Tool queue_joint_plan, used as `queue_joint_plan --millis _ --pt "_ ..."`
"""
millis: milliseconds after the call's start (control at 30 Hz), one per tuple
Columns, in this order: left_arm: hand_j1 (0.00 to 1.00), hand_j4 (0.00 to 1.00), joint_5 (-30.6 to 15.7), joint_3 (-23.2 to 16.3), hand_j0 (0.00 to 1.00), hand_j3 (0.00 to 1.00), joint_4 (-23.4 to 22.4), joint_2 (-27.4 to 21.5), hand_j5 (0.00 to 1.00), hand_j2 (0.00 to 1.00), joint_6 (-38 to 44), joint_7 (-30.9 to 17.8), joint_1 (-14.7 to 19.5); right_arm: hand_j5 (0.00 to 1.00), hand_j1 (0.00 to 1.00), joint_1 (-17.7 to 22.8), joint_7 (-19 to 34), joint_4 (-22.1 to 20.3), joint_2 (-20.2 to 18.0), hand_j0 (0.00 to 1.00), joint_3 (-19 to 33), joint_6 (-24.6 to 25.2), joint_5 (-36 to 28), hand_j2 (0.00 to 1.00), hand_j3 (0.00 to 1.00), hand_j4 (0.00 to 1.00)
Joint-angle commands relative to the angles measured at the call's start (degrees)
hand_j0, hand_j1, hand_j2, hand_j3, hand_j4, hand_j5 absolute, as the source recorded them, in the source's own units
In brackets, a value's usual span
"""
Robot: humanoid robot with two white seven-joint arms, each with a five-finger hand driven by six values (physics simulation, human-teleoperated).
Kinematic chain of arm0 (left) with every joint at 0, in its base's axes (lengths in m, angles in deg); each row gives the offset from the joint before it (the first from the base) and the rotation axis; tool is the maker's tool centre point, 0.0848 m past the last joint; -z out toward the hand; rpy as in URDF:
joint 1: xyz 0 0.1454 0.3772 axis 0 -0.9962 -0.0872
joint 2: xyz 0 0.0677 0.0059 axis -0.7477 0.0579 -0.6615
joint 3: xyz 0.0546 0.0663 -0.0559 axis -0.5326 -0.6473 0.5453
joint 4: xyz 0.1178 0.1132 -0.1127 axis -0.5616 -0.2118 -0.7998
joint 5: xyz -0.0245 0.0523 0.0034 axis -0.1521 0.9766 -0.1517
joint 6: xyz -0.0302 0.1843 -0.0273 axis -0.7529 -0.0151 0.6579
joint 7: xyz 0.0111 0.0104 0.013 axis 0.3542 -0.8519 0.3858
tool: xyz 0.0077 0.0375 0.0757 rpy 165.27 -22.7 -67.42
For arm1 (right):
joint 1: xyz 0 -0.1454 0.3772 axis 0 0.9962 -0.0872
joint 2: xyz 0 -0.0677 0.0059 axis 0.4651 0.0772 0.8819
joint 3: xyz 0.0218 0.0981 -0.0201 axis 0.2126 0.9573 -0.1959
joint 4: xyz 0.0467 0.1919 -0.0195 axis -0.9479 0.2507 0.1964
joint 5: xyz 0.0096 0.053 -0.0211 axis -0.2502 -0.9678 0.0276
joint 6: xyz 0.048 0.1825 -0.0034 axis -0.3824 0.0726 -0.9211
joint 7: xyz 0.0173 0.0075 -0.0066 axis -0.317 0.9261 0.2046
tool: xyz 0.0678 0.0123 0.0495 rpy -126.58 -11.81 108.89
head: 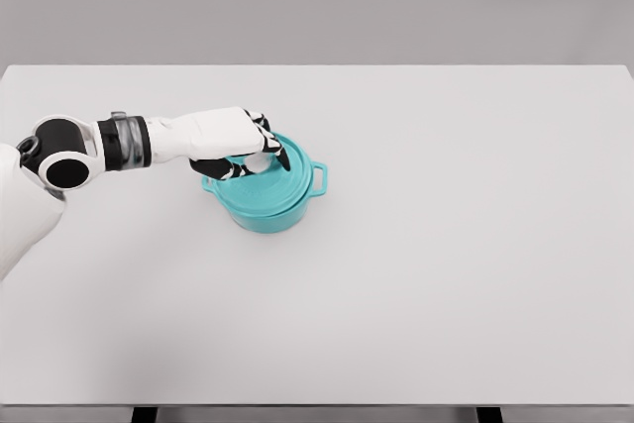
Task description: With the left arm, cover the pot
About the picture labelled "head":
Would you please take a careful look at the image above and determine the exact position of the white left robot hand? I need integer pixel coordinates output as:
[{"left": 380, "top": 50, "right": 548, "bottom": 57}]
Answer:
[{"left": 187, "top": 105, "right": 292, "bottom": 181}]

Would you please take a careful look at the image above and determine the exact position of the teal pot lid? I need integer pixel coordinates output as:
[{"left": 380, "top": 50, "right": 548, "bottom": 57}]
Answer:
[{"left": 209, "top": 130, "right": 314, "bottom": 212}]

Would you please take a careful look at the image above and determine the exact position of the teal pot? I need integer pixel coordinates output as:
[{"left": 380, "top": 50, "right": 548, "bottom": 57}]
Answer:
[{"left": 200, "top": 159, "right": 329, "bottom": 234}]

